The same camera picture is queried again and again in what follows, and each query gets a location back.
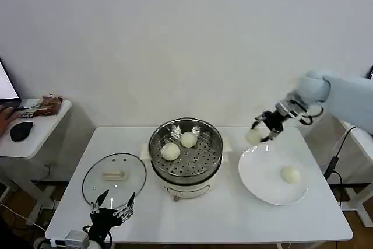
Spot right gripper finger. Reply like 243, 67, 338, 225
251, 114, 266, 130
262, 129, 279, 143

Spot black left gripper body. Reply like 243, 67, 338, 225
88, 208, 122, 240

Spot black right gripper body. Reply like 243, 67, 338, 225
261, 110, 285, 132

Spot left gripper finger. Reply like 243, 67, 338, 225
112, 192, 136, 222
90, 189, 110, 214

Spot white steamed bun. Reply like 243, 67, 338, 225
280, 166, 301, 185
245, 128, 262, 145
161, 143, 181, 162
180, 131, 198, 148

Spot round glass lid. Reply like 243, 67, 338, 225
82, 152, 147, 205

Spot person's hand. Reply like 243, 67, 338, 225
0, 106, 23, 138

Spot white round plate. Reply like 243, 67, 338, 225
238, 145, 309, 206

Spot white electric cooker base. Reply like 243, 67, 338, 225
140, 141, 233, 203

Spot steel steamer basket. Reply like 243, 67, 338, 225
149, 118, 224, 177

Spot white rounded side table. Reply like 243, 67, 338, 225
0, 99, 72, 212

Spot white desk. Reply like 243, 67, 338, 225
339, 119, 373, 228

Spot black computer mouse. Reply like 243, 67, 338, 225
10, 121, 34, 142

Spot brown snack packets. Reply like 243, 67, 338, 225
31, 94, 64, 117

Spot small dark desk clutter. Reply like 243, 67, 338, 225
17, 108, 36, 119

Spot open laptop white screen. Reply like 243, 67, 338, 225
0, 56, 23, 107

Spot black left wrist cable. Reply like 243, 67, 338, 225
82, 225, 112, 246

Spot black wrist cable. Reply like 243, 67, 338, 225
300, 106, 324, 126
82, 225, 112, 246

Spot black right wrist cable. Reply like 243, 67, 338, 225
300, 106, 324, 126

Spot black cable with adapter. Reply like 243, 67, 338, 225
323, 125, 358, 209

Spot thin white floor cable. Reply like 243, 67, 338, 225
0, 201, 47, 232

